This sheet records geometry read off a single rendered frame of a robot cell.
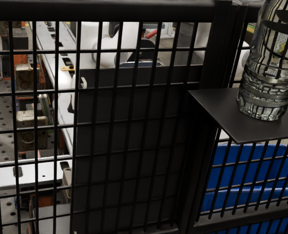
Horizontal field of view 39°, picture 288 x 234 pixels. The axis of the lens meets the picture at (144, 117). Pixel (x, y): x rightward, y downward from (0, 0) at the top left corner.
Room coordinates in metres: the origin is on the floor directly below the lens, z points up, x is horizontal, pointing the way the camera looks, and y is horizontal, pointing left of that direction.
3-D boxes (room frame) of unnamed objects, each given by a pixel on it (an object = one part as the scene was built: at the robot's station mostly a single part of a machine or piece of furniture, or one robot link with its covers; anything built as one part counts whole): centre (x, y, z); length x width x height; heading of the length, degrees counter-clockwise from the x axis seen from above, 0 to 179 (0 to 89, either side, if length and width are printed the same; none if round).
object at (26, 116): (1.02, 0.33, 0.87); 0.12 x 0.09 x 0.35; 114
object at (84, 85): (0.51, -0.02, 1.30); 0.23 x 0.02 x 0.31; 114
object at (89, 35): (1.03, 0.16, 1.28); 0.09 x 0.08 x 0.13; 52
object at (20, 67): (1.35, 0.45, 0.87); 0.12 x 0.09 x 0.35; 114
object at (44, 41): (1.50, 0.33, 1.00); 1.38 x 0.22 x 0.02; 24
